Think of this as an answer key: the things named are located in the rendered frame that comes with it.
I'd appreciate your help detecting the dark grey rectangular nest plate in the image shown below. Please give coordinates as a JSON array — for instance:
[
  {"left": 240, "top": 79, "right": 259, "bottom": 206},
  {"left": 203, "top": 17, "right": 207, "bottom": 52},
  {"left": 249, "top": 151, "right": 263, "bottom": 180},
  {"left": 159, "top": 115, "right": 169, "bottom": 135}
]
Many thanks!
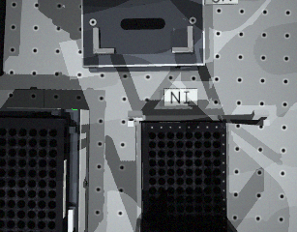
[{"left": 81, "top": 0, "right": 205, "bottom": 73}]

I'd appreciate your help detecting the grey perforated breadboard table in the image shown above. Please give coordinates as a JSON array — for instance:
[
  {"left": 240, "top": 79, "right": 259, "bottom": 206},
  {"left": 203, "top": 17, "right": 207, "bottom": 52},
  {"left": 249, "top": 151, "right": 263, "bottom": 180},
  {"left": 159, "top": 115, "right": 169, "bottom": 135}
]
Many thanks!
[{"left": 0, "top": 0, "right": 297, "bottom": 232}]

